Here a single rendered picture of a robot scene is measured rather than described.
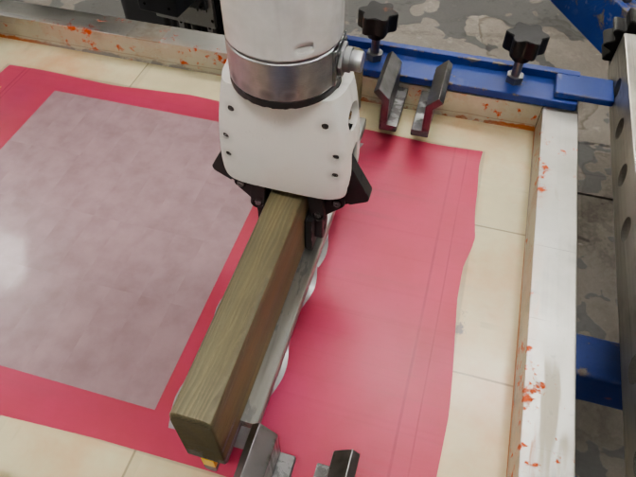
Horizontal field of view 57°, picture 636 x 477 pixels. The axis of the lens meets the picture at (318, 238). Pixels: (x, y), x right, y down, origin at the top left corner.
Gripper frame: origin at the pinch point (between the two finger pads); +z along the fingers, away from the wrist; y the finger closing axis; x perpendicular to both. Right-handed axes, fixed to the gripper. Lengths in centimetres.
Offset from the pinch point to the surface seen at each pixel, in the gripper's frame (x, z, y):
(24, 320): 13.0, 5.9, 20.8
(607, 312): -73, 102, -66
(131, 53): -25.0, 5.2, 29.9
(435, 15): -215, 103, 4
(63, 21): -26.0, 2.8, 39.3
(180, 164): -8.9, 6.1, 15.9
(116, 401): 17.6, 5.8, 9.3
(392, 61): -23.6, -1.2, -3.9
